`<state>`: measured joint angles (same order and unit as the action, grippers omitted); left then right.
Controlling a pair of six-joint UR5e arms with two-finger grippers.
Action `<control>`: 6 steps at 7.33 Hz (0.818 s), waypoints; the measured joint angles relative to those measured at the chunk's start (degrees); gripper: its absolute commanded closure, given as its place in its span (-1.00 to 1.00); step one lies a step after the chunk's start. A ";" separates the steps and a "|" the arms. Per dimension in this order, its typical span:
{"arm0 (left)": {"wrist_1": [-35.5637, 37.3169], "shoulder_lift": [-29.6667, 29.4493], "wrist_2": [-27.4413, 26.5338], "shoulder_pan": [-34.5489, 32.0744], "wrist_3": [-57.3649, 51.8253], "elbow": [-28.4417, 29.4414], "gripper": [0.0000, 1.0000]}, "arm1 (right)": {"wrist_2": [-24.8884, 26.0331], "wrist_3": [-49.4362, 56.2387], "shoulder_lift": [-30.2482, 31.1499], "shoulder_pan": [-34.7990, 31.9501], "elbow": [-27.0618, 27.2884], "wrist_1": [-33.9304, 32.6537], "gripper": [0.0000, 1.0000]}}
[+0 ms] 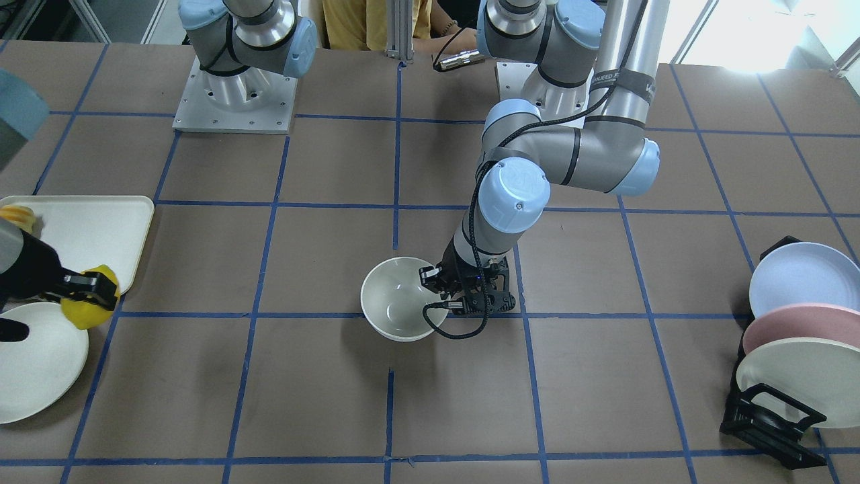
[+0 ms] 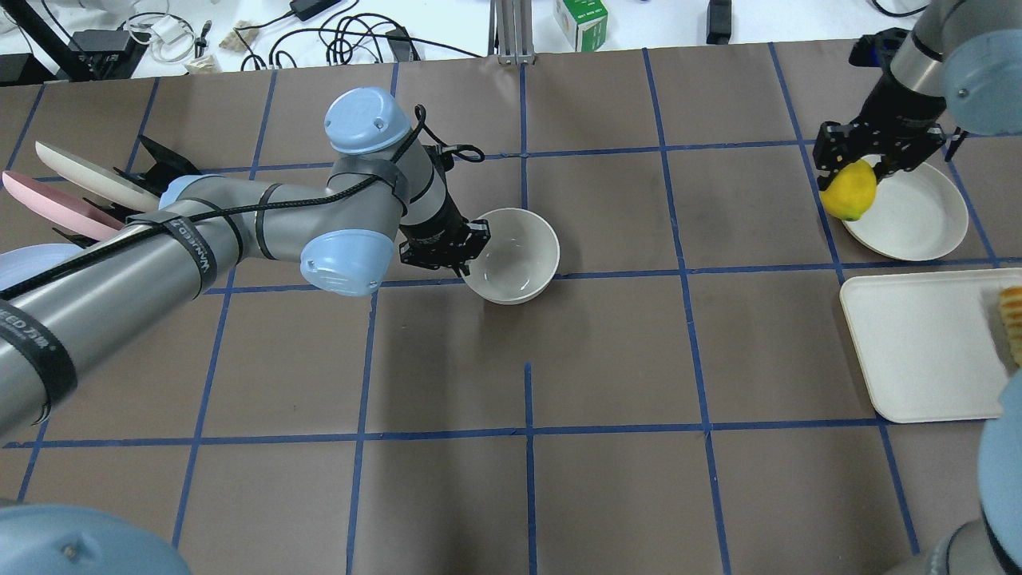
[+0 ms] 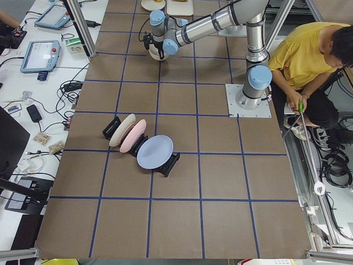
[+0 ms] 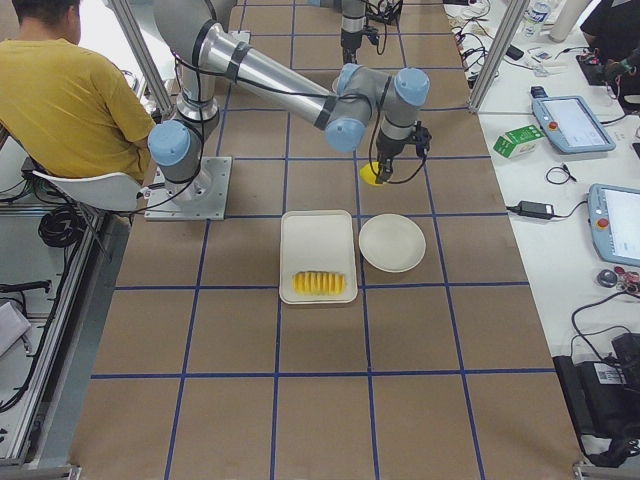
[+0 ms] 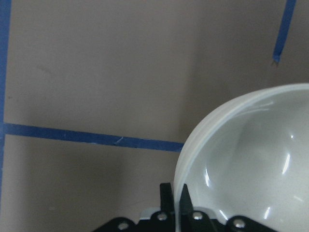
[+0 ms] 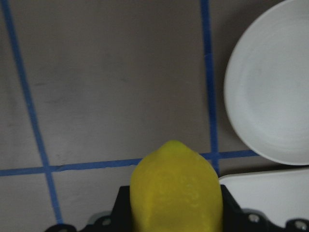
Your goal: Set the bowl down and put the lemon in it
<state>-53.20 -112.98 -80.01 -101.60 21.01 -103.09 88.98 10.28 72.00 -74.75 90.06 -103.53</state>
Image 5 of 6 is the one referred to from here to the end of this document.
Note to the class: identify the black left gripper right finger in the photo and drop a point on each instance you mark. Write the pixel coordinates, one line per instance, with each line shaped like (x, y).
(185, 203)

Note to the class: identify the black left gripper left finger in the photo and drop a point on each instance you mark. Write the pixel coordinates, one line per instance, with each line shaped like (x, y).
(166, 198)

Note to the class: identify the white ceramic bowl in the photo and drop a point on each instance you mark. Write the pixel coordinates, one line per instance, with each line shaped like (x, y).
(250, 157)

